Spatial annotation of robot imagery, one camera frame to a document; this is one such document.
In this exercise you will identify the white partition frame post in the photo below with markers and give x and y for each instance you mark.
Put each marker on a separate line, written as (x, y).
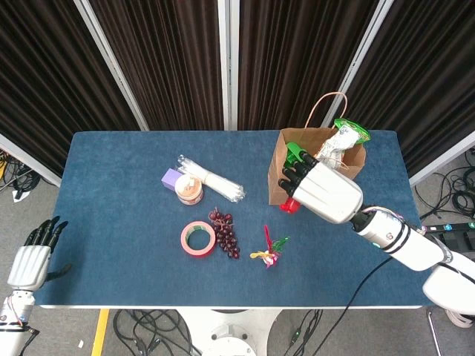
(228, 66)
(355, 66)
(112, 66)

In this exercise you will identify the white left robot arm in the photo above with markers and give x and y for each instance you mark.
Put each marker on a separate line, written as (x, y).
(11, 322)

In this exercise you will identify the yellow floor tape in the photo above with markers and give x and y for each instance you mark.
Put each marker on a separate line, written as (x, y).
(100, 330)

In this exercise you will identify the red tape roll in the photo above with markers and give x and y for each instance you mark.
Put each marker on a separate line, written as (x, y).
(198, 254)

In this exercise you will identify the purple cube block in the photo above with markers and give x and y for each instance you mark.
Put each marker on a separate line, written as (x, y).
(170, 178)

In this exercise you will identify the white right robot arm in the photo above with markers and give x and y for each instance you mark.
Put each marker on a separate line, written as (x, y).
(408, 244)

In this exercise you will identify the brown paper carrier bag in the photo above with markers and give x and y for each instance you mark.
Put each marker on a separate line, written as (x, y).
(276, 163)

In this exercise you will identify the purple plastic grape bunch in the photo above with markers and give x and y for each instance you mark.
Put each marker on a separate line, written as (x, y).
(224, 237)

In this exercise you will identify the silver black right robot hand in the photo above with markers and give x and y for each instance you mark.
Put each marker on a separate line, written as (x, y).
(326, 194)

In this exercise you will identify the white partition frame rail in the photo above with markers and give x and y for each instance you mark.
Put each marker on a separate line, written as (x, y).
(441, 163)
(29, 160)

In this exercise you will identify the green toy building brick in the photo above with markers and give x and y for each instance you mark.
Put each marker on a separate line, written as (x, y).
(295, 150)

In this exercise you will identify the blue table cloth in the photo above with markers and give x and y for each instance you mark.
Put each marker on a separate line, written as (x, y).
(111, 222)

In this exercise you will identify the white sneaker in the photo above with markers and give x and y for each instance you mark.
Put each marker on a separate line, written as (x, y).
(457, 319)

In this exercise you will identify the white green snack packet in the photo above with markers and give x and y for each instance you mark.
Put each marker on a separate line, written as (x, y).
(345, 139)

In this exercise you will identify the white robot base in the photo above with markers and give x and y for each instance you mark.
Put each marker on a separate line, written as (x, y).
(230, 333)

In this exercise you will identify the metal stand leg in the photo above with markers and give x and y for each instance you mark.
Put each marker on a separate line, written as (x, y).
(435, 333)

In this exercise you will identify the bundle of wrapped straws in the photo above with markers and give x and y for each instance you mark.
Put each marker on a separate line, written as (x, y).
(222, 185)

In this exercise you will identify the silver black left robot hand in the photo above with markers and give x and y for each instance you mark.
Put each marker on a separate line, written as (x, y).
(27, 267)

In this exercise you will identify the black bottle red cap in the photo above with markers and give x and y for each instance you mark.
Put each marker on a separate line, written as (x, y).
(290, 205)

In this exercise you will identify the dark corrugated partition panel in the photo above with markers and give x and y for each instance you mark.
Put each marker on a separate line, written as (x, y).
(289, 55)
(426, 74)
(44, 74)
(167, 55)

